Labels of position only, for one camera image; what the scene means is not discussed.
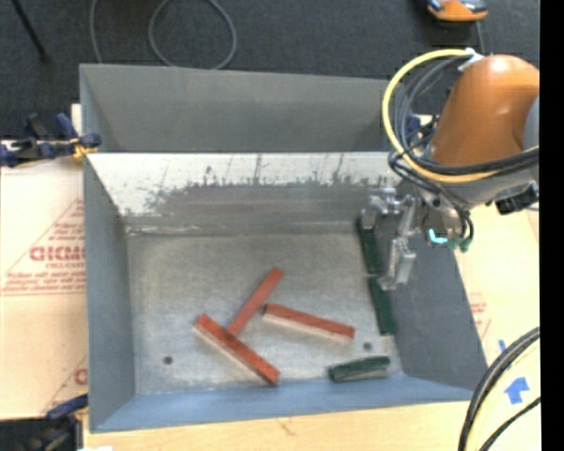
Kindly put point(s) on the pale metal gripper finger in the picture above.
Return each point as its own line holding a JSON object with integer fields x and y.
{"x": 385, "y": 202}
{"x": 399, "y": 263}

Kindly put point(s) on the dark green flat block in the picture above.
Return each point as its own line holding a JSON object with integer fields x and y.
{"x": 383, "y": 308}
{"x": 359, "y": 369}

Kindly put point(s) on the red-brown flat block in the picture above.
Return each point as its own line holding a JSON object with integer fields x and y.
{"x": 256, "y": 299}
{"x": 237, "y": 348}
{"x": 310, "y": 321}

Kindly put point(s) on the grey metal bin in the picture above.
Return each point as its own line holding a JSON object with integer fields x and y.
{"x": 216, "y": 261}

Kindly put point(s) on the brown cardboard board red print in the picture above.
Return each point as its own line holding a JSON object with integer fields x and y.
{"x": 37, "y": 308}

